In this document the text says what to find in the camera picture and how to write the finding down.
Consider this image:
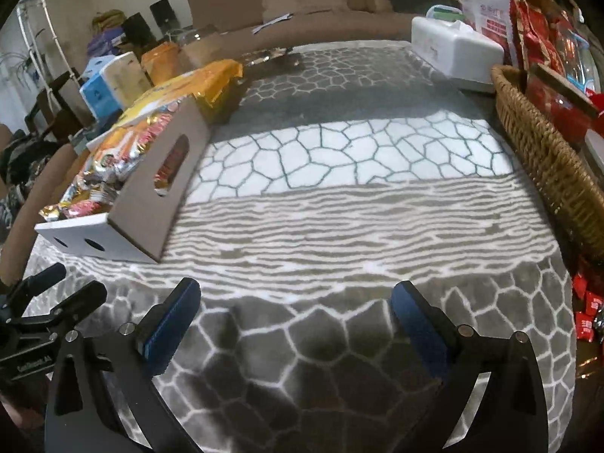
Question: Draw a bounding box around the heap of red candies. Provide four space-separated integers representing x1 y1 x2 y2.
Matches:
572 274 604 343

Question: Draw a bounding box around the orange plastic container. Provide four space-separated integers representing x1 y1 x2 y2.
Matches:
140 42 182 83

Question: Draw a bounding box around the white paper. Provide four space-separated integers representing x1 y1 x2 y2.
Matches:
252 12 294 35

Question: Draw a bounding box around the black speaker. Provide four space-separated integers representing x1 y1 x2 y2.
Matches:
150 0 176 29
123 12 153 45

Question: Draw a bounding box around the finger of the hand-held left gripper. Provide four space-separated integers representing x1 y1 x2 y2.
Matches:
7 262 68 304
47 280 108 330

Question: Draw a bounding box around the blue tissue pack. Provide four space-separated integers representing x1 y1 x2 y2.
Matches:
79 52 153 121

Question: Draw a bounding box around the large yellow biscuit pack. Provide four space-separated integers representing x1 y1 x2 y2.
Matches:
120 59 245 126

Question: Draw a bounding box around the pile of snack packets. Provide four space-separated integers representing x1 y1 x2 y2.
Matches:
39 99 190 222

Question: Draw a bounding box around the cardboard box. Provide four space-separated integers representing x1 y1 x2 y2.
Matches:
34 93 211 265

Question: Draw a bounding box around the dark foil packet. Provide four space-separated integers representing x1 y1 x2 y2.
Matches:
243 47 304 71

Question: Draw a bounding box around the brown padded chair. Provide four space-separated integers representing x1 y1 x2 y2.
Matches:
0 142 86 288

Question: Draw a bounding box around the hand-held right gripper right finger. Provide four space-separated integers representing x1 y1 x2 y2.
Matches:
390 280 550 453

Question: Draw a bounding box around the dark patterned cloth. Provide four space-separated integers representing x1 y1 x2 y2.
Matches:
0 129 62 232

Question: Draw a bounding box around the white tissue box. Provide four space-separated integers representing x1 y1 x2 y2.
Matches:
410 4 507 94

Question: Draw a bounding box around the pile of red packets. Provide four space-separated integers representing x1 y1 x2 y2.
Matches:
510 0 604 147

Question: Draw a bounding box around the purple bag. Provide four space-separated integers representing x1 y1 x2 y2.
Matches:
86 26 126 57

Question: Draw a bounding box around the grey white patterned blanket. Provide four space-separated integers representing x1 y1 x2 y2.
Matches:
21 40 579 453

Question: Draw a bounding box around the wicker basket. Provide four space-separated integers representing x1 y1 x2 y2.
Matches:
491 63 604 261

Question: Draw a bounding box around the dark wooden chair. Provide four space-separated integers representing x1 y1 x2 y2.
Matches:
23 68 95 152

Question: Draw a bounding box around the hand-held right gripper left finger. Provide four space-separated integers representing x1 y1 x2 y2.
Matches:
45 277 203 453

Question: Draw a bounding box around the white metal rack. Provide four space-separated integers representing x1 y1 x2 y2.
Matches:
16 0 83 109

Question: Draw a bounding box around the white red bag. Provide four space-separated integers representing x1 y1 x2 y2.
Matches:
459 0 514 64

